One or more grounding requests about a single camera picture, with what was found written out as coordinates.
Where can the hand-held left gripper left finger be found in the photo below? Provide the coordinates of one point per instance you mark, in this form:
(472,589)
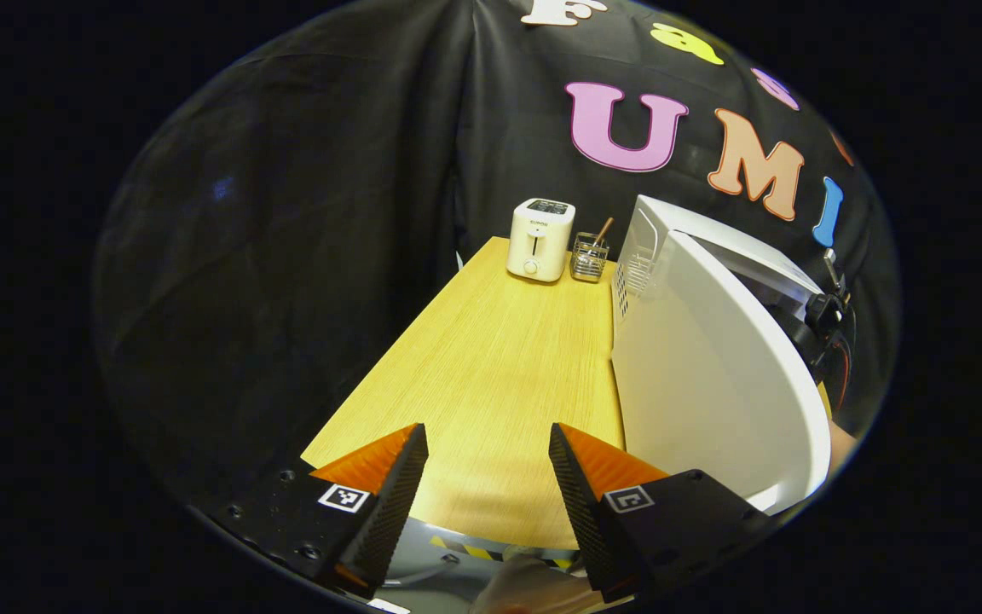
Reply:
(393,512)

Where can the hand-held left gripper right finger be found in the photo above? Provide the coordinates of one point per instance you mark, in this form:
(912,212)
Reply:
(585,512)

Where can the white microwave oven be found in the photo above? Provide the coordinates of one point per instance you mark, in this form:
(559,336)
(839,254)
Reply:
(713,384)

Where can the wooden stick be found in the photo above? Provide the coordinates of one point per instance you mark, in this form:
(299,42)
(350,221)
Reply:
(604,228)

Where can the clear utensil holder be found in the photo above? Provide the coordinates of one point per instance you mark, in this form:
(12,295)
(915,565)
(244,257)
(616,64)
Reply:
(589,260)

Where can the white toaster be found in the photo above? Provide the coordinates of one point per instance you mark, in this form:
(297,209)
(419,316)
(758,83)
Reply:
(538,247)

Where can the black backdrop cloth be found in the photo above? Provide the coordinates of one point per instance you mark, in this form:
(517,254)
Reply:
(286,256)

